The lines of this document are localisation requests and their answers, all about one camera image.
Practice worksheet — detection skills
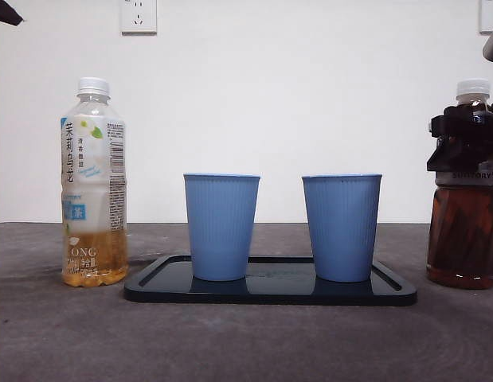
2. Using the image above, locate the jasmine tea bottle white label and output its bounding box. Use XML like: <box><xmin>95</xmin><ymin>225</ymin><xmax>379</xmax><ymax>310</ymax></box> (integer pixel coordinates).
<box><xmin>59</xmin><ymin>76</ymin><xmax>131</xmax><ymax>288</ymax></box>

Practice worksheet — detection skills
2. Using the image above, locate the dark navy rectangular tray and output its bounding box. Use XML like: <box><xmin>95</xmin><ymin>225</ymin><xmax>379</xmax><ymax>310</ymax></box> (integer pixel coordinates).
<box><xmin>123</xmin><ymin>255</ymin><xmax>418</xmax><ymax>307</ymax></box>

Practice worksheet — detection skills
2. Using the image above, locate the white wall socket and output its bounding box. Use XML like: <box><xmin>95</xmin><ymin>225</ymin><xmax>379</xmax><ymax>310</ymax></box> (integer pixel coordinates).
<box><xmin>479</xmin><ymin>0</ymin><xmax>493</xmax><ymax>34</ymax></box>
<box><xmin>119</xmin><ymin>0</ymin><xmax>158</xmax><ymax>35</ymax></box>

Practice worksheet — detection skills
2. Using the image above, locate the blue ribbed cup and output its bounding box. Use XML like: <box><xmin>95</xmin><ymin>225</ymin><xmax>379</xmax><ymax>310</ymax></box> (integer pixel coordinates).
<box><xmin>182</xmin><ymin>173</ymin><xmax>261</xmax><ymax>283</ymax></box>
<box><xmin>301</xmin><ymin>173</ymin><xmax>383</xmax><ymax>283</ymax></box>

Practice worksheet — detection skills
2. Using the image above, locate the dark oolong tea bottle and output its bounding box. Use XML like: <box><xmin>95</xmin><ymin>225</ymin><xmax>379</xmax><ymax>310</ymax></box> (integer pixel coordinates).
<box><xmin>425</xmin><ymin>78</ymin><xmax>493</xmax><ymax>290</ymax></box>

